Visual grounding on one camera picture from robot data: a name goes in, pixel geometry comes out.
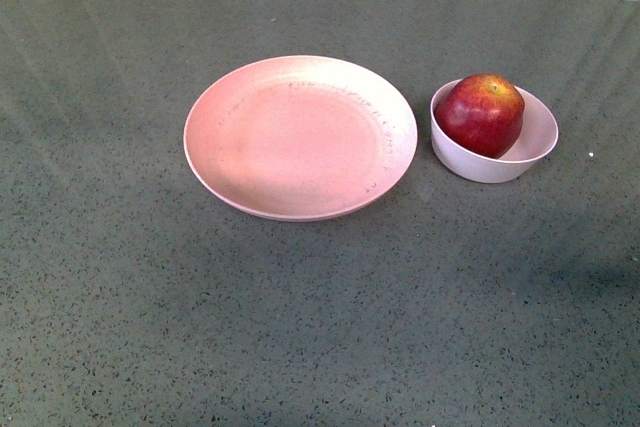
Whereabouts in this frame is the red apple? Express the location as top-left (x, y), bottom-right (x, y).
top-left (434, 73), bottom-right (525, 159)

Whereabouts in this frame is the pale pink bowl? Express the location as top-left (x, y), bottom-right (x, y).
top-left (430, 79), bottom-right (559, 184)

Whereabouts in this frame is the pink plate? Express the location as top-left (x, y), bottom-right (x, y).
top-left (183, 55), bottom-right (418, 221)

